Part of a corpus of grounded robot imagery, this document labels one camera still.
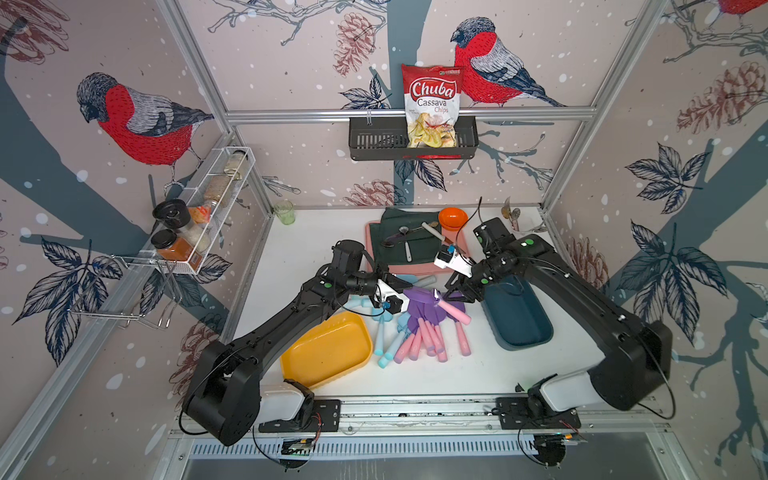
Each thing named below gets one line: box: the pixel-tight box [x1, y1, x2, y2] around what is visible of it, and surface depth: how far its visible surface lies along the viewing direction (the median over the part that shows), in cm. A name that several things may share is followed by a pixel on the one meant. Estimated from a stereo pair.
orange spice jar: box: [151, 229, 203, 271], surface depth 62 cm
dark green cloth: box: [370, 207, 442, 265], surface depth 113 cm
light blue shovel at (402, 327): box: [378, 312, 411, 368], surface depth 87 cm
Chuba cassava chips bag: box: [401, 64, 464, 149], surface depth 85 cm
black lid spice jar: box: [152, 199, 191, 228], surface depth 63 cm
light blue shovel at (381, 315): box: [372, 307, 393, 356], surface depth 82 cm
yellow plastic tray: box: [280, 311, 373, 389], surface depth 87 cm
